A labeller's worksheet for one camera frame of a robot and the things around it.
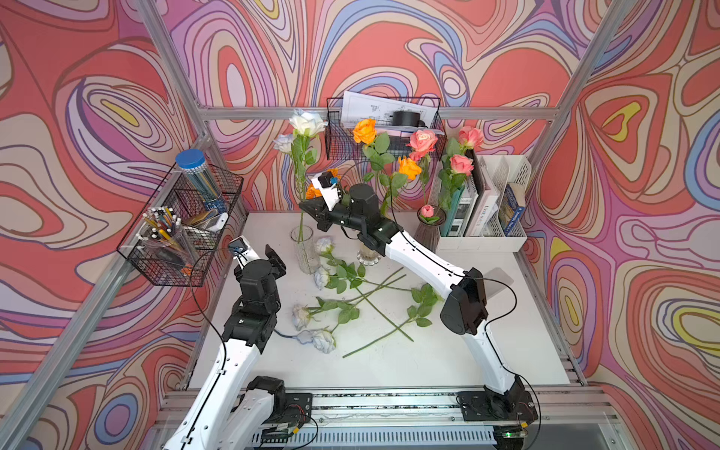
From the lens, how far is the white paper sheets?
0.86 metres

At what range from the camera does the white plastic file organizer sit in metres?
0.96

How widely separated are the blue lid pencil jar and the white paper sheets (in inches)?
16.6

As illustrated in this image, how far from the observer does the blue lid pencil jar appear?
0.71 metres
